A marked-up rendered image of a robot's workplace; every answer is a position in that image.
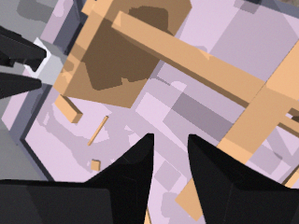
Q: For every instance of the tan wooden rail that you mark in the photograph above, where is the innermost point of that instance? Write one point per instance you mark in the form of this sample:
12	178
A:
228	80

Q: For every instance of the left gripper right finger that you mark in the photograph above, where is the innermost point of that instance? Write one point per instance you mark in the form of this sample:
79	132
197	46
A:
230	192

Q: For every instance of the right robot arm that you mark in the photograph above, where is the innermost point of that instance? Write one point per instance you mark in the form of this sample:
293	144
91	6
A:
34	64

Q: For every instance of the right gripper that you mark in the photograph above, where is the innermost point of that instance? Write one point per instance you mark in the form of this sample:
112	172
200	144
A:
13	46

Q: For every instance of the tan wooden end board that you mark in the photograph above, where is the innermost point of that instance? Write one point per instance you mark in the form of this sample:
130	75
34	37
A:
260	118
103	66

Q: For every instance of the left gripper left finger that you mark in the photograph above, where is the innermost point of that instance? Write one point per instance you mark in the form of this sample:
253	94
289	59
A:
119	194

